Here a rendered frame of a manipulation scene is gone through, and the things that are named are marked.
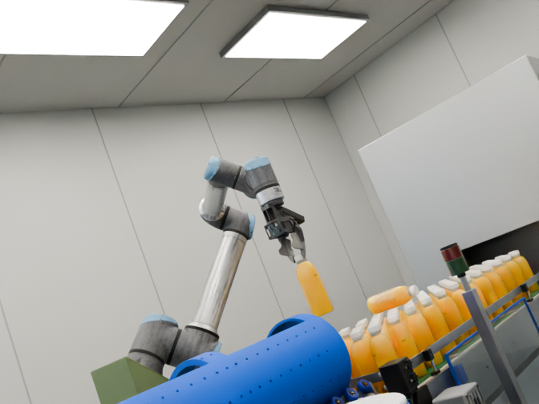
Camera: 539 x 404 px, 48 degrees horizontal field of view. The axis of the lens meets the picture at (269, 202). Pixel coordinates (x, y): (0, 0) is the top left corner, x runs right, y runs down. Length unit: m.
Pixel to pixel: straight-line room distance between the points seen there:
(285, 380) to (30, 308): 3.09
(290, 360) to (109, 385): 0.99
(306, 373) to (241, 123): 4.67
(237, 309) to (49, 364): 1.65
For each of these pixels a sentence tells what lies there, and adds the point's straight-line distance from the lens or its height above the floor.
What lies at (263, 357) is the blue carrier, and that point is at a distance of 1.62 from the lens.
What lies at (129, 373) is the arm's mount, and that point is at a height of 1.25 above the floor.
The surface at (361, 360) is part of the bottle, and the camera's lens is 2.01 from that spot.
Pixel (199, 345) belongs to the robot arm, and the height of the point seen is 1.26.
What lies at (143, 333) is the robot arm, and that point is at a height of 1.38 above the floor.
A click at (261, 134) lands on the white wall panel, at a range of 6.27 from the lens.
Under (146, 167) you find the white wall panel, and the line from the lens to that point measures 5.30.
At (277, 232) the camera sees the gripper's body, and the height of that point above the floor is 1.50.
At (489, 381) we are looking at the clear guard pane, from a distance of 2.24.
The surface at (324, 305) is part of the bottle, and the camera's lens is 2.01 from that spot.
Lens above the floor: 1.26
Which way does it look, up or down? 10 degrees up
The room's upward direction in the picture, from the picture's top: 22 degrees counter-clockwise
